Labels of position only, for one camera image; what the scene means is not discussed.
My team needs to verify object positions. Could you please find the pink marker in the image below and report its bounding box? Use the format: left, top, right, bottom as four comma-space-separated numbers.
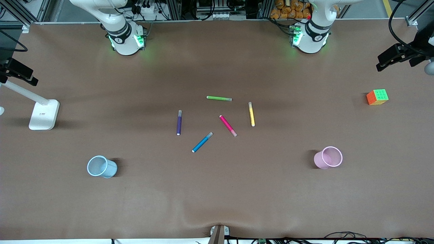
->
219, 115, 238, 137

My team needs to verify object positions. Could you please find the blue marker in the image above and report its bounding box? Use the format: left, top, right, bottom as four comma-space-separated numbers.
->
192, 132, 214, 153

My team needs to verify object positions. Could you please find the colourful puzzle cube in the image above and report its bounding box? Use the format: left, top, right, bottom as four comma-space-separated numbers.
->
366, 89, 389, 106

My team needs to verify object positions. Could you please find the white desk lamp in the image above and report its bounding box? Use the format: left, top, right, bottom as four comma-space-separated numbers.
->
0, 81, 60, 131

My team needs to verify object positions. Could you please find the bag of orange packets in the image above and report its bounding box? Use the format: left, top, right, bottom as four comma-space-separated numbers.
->
270, 0, 314, 20

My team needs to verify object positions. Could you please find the pink mesh cup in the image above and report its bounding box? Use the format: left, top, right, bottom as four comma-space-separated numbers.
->
313, 146, 343, 169

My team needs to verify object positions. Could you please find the light blue mesh cup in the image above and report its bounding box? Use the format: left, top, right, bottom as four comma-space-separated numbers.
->
87, 155, 118, 179

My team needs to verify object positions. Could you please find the white power strip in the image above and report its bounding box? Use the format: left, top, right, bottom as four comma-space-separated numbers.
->
135, 3, 156, 15

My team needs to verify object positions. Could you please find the grey electronics rack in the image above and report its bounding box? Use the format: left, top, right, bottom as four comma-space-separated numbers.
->
195, 0, 250, 20

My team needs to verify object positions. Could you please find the aluminium frame profile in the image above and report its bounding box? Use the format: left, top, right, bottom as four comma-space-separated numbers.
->
0, 0, 51, 34
405, 7, 434, 27

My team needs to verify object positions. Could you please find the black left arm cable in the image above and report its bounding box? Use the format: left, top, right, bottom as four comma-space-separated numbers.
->
389, 0, 434, 51

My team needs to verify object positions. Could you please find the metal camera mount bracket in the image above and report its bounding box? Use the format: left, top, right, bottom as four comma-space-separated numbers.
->
210, 224, 230, 244

